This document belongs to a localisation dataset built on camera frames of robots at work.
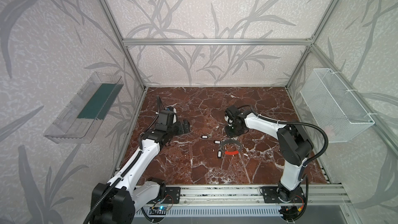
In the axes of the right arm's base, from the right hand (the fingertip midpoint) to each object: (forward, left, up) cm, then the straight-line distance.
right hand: (228, 130), depth 94 cm
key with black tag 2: (-14, +6, -2) cm, 16 cm away
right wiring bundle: (-41, -27, -4) cm, 49 cm away
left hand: (-1, +25, +13) cm, 28 cm away
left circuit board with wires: (-40, +37, -4) cm, 54 cm away
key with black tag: (-3, +15, -3) cm, 16 cm away
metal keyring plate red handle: (-7, +3, -3) cm, 8 cm away
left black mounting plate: (-34, +30, -1) cm, 45 cm away
